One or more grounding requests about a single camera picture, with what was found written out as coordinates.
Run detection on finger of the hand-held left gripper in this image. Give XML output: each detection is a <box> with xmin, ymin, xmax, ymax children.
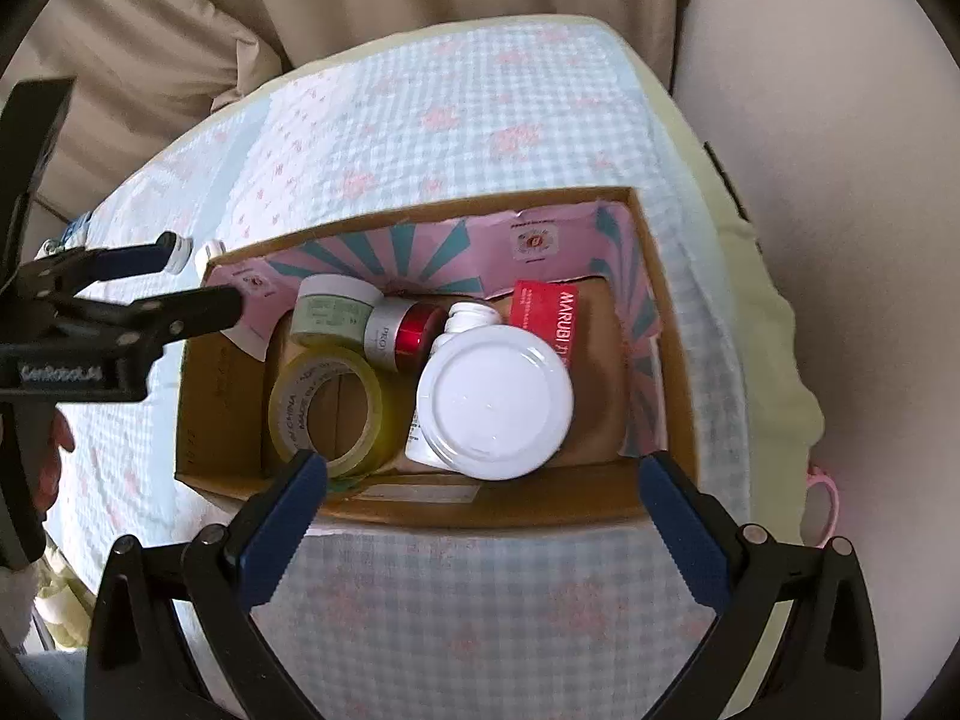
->
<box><xmin>45</xmin><ymin>285</ymin><xmax>245</xmax><ymax>352</ymax></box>
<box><xmin>22</xmin><ymin>234</ymin><xmax>175</xmax><ymax>293</ymax></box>

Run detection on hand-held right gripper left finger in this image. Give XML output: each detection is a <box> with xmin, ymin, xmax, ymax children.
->
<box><xmin>82</xmin><ymin>448</ymin><xmax>329</xmax><ymax>720</ymax></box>

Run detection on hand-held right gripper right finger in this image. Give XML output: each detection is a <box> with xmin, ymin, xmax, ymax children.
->
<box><xmin>637</xmin><ymin>450</ymin><xmax>883</xmax><ymax>720</ymax></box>

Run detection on cardboard box with pink lining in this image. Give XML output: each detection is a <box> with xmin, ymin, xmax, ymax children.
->
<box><xmin>174</xmin><ymin>186</ymin><xmax>700</xmax><ymax>533</ymax></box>

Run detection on clear tape roll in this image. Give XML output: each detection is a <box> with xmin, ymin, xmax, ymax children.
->
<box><xmin>268</xmin><ymin>349</ymin><xmax>398</xmax><ymax>481</ymax></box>

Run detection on pale green cream jar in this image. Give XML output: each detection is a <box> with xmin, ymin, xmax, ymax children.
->
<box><xmin>291</xmin><ymin>275</ymin><xmax>383</xmax><ymax>350</ymax></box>

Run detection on red lid cream jar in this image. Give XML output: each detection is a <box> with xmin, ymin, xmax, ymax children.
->
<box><xmin>364</xmin><ymin>296</ymin><xmax>449</xmax><ymax>376</ymax></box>

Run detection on white lid green jar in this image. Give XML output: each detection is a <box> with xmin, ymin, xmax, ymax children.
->
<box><xmin>415</xmin><ymin>324</ymin><xmax>575</xmax><ymax>481</ymax></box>

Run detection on red carton box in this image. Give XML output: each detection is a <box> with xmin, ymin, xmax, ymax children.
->
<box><xmin>510</xmin><ymin>279</ymin><xmax>586</xmax><ymax>372</ymax></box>

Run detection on white pill bottle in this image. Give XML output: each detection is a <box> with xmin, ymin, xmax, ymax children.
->
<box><xmin>405</xmin><ymin>301</ymin><xmax>511</xmax><ymax>466</ymax></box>

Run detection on person's left hand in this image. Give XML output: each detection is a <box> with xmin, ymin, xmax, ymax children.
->
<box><xmin>30</xmin><ymin>411</ymin><xmax>76</xmax><ymax>512</ymax></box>

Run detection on pink plastic ring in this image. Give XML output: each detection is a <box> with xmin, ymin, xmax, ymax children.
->
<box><xmin>806</xmin><ymin>465</ymin><xmax>839</xmax><ymax>548</ymax></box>

